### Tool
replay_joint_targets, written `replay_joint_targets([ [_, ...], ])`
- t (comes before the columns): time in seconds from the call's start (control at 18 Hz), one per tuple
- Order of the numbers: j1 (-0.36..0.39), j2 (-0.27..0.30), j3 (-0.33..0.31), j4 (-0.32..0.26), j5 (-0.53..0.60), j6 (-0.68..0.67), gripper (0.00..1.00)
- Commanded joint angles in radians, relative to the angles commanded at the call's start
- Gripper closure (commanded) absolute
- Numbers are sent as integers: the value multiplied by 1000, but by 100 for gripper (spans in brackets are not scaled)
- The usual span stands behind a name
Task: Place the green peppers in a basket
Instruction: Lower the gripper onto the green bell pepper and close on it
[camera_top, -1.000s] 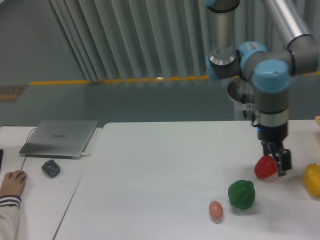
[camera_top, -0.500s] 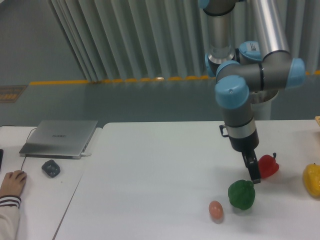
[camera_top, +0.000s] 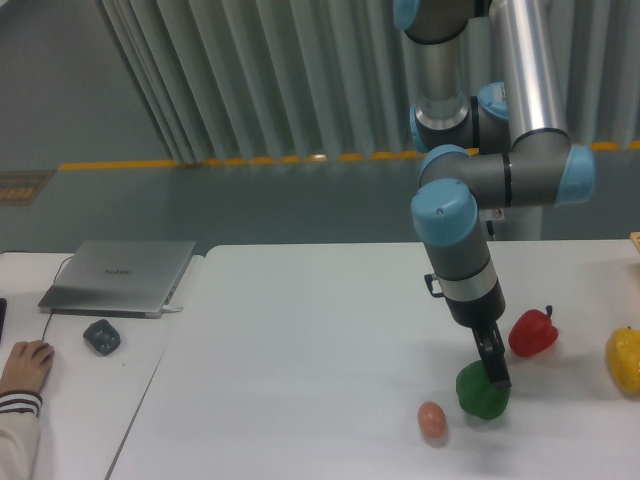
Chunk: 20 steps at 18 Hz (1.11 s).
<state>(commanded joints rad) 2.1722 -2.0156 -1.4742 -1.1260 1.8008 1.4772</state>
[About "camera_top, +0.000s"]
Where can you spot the red bell pepper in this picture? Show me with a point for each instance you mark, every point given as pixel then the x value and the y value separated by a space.
pixel 533 332

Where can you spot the dark grey small tray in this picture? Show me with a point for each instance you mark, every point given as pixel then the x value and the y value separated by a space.
pixel 102 337

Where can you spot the green bell pepper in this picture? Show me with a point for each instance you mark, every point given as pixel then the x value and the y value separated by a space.
pixel 477 396

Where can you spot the black keyboard edge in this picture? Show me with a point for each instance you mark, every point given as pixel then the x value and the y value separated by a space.
pixel 3 310

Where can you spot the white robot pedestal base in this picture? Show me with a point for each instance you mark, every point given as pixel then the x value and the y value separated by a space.
pixel 513 224

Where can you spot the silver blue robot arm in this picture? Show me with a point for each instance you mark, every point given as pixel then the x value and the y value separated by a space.
pixel 504 147

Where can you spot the brown egg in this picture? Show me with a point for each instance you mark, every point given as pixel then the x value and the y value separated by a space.
pixel 432 420

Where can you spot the yellow bell pepper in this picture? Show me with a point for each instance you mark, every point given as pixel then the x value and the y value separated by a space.
pixel 622 357

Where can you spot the silver closed laptop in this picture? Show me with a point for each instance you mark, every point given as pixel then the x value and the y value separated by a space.
pixel 123 278

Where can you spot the white pleated curtain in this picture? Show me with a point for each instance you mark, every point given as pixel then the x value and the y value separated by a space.
pixel 250 81

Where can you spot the person's hand on mouse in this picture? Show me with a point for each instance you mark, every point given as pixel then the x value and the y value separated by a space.
pixel 27 367

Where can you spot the wooden basket corner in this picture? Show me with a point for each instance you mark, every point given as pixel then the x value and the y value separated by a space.
pixel 635 239

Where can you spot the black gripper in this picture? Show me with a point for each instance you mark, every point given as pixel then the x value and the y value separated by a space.
pixel 477 303

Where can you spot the white sleeve forearm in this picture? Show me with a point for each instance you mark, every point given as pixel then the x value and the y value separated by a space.
pixel 20 433

